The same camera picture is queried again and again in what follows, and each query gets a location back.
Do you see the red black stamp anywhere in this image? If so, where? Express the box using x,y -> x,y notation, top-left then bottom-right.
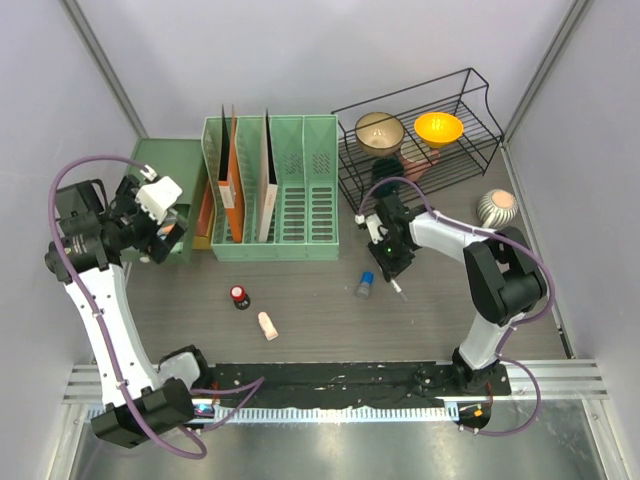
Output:
230,285 -> 251,310

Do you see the white cable tray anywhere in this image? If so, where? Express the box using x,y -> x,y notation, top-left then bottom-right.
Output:
84,402 -> 461,425

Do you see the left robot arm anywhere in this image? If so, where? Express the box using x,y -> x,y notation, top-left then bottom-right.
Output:
45,175 -> 213,448

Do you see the white folder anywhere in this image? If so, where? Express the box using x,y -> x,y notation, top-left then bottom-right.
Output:
256,111 -> 278,243

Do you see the drawer box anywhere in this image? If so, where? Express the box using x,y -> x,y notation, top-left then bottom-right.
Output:
131,138 -> 208,266

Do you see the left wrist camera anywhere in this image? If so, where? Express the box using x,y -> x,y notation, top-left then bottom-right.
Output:
135,165 -> 183,225

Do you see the striped ceramic mug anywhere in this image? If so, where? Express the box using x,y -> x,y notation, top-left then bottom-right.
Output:
476,189 -> 519,229

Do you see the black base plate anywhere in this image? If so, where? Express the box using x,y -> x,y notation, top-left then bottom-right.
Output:
209,361 -> 511,410

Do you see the white pen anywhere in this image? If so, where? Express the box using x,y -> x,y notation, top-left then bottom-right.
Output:
390,279 -> 408,302

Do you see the brown glass bowl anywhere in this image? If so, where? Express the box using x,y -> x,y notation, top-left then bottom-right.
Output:
354,112 -> 405,157

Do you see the green file organizer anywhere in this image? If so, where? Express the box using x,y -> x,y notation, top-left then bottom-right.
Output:
201,115 -> 339,262

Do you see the blue grey bottle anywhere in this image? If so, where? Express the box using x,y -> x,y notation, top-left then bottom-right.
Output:
355,271 -> 374,299

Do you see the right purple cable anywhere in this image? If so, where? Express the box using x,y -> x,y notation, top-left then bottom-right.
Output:
358,176 -> 557,437

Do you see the dark green mug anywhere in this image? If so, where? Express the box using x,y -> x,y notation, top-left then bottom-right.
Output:
371,157 -> 404,199

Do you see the black wire rack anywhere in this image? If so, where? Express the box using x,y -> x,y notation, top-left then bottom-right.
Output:
332,67 -> 504,212

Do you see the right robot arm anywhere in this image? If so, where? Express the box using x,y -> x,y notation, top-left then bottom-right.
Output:
356,194 -> 548,395

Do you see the pink eraser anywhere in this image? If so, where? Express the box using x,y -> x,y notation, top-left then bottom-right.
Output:
258,312 -> 278,341

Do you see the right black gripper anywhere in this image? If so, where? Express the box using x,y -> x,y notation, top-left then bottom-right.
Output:
368,232 -> 416,282

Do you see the orange folder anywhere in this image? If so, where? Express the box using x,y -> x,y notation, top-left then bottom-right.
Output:
217,107 -> 245,243

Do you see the pink mug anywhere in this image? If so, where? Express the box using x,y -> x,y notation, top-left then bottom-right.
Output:
400,141 -> 440,182

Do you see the orange bowl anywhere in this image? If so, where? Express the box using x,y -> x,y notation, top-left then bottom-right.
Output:
414,112 -> 464,148

